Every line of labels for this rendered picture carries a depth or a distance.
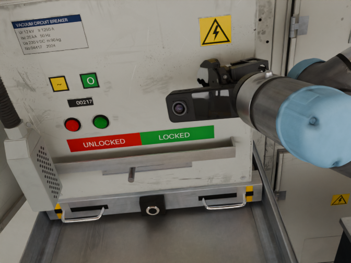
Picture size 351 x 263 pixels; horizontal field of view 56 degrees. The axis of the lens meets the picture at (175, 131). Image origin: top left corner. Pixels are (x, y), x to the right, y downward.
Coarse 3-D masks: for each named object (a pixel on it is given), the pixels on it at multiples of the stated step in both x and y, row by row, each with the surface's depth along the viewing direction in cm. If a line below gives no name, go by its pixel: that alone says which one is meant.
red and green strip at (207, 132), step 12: (144, 132) 71; (156, 132) 71; (168, 132) 71; (180, 132) 72; (192, 132) 72; (204, 132) 72; (72, 144) 73; (84, 144) 73; (96, 144) 73; (108, 144) 73; (120, 144) 73; (132, 144) 73; (144, 144) 73
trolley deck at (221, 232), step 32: (64, 224) 86; (96, 224) 85; (128, 224) 84; (160, 224) 83; (192, 224) 82; (224, 224) 81; (64, 256) 78; (96, 256) 77; (128, 256) 76; (160, 256) 75; (192, 256) 75; (224, 256) 74; (256, 256) 73
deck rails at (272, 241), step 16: (256, 160) 88; (256, 208) 83; (272, 208) 75; (48, 224) 85; (256, 224) 79; (272, 224) 76; (32, 240) 76; (48, 240) 82; (272, 240) 75; (32, 256) 75; (48, 256) 78; (272, 256) 72; (288, 256) 65
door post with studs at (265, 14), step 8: (264, 0) 81; (272, 0) 81; (264, 8) 82; (272, 8) 82; (264, 16) 84; (272, 16) 84; (264, 24) 85; (272, 24) 85; (264, 32) 86; (264, 40) 87; (264, 48) 88; (256, 56) 90; (264, 56) 90; (256, 136) 105; (264, 136) 105; (256, 144) 107
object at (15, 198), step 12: (0, 120) 88; (0, 132) 88; (0, 144) 88; (0, 156) 88; (0, 168) 89; (0, 180) 89; (12, 180) 93; (0, 192) 89; (12, 192) 94; (0, 204) 90; (12, 204) 94; (0, 216) 90; (12, 216) 90; (0, 228) 86
